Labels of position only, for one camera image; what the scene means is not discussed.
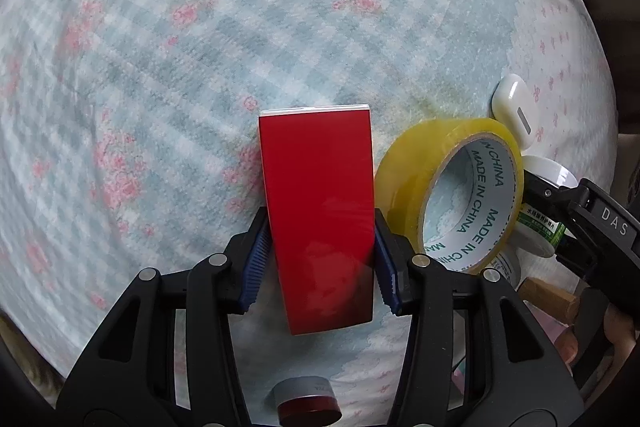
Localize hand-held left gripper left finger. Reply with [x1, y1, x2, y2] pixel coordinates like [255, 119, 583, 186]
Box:
[56, 206, 273, 427]

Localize small red and silver tin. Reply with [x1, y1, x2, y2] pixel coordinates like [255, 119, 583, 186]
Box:
[272, 376, 344, 426]

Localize person's right hand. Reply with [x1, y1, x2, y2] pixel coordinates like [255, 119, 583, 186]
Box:
[556, 299, 640, 375]

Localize pink paper piece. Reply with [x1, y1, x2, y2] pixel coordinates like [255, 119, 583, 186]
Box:
[452, 354, 483, 413]

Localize red rectangular box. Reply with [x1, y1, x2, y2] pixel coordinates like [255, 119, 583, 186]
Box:
[258, 105, 377, 336]

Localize white earbuds case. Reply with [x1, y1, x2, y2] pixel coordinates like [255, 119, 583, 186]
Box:
[490, 74, 539, 152]

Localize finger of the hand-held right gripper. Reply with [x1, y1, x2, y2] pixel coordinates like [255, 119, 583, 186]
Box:
[523, 171, 592, 222]

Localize white cloth with pink bows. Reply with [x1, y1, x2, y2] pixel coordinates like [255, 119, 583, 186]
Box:
[510, 0, 621, 198]

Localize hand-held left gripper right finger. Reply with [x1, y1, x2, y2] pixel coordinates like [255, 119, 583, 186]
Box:
[372, 208, 586, 427]

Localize checked floral bedsheet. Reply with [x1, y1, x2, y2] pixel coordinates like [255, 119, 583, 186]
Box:
[0, 0, 526, 378]

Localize yellow packing tape roll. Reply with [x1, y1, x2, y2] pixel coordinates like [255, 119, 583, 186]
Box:
[375, 117, 526, 276]

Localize beige fuzzy cloth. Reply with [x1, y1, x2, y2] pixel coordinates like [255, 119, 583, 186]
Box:
[0, 312, 68, 413]

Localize wooden block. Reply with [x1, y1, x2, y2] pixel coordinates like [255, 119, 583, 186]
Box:
[518, 276, 582, 324]

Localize white bottle with green label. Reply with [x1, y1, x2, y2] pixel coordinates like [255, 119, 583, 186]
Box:
[492, 154, 579, 289]

